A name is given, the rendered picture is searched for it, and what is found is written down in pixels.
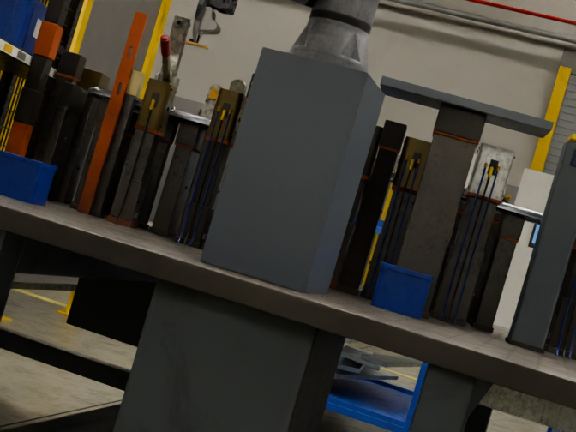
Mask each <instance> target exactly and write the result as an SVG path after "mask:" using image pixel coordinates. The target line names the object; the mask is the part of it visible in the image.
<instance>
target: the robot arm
mask: <svg viewBox="0 0 576 432"><path fill-rule="evenodd" d="M291 1H293V2H296V3H300V4H303V5H305V6H308V7H310V8H312V10H311V13H310V16H309V21H308V24H307V25H306V27H305V28H304V30H303V31H302V32H301V34H300V35H299V37H298V38H297V40H296V42H295V43H294V45H293V46H292V48H291V49H290V52H289V53H290V54H293V55H297V56H300V57H307V58H311V59H314V60H318V61H322V62H325V63H331V64H335V65H338V66H342V67H346V68H349V69H355V70H359V71H362V72H366V73H368V72H369V62H368V39H369V34H370V31H371V28H372V25H373V21H374V18H375V13H376V10H377V7H378V4H379V1H380V0H291ZM237 2H238V0H199V2H198V5H197V9H196V12H195V21H194V26H193V32H192V35H193V40H194V42H196V40H197V44H198V43H199V41H200V39H201V36H202V34H219V33H220V26H219V25H218V24H217V22H216V21H215V18H216V14H215V12H214V11H213V9H215V10H218V12H219V13H222V14H225V15H226V14H228V15H234V12H235V9H236V6H237Z"/></svg>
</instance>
